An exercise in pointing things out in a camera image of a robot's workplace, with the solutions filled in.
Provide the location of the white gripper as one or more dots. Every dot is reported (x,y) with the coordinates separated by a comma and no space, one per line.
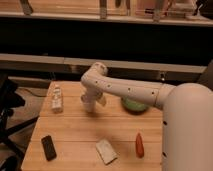
(93,95)

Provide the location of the white ceramic cup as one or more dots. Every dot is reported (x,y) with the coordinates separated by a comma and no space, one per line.
(89,106)

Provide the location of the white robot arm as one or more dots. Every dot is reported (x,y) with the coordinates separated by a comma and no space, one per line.
(187,124)

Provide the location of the small white bottle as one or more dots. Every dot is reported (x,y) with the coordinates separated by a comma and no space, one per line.
(57,100)

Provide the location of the green bowl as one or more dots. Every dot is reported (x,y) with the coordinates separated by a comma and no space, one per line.
(133,106)

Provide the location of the white sponge block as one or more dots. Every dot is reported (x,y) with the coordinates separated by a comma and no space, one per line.
(106,151)

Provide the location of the black phone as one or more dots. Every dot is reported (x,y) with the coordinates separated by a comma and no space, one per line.
(48,147)

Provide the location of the orange carrot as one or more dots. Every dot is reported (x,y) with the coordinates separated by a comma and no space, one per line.
(139,146)

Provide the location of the black office chair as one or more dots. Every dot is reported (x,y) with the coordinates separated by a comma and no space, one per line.
(8,101)

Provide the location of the wooden shelf with legs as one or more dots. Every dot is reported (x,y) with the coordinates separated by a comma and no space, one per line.
(168,12)

